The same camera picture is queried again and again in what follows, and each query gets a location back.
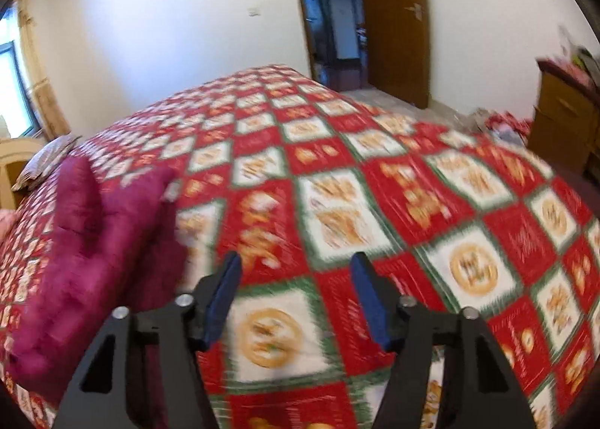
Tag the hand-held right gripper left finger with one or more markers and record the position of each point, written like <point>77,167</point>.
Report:
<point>220,302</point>

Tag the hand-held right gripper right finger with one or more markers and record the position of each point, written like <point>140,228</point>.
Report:
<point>370,302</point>

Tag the magenta quilted down jacket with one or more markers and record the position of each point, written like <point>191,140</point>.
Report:
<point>93,246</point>

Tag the red checked printed blanket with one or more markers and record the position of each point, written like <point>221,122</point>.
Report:
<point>375,204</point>

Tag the grey patterned pillow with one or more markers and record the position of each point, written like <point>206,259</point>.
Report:
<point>44,164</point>

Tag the red pile on floor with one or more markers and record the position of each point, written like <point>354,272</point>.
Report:
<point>511,126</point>

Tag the pink floral cloth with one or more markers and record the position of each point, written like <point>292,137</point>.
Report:
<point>5,225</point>

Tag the cream wooden headboard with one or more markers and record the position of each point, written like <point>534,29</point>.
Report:
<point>18,152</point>

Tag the brown wooden door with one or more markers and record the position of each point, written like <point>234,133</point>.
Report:
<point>393,49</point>

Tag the brown wooden dresser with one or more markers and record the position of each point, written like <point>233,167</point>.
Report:
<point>562,115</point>

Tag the beige patterned curtain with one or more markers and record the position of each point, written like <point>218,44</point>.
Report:
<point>42,82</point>

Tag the window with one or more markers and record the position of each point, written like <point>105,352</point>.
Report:
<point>16,91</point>

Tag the clutter on dresser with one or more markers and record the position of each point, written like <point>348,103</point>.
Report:
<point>579,61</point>

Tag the white wall switch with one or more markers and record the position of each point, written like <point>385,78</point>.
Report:
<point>255,12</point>

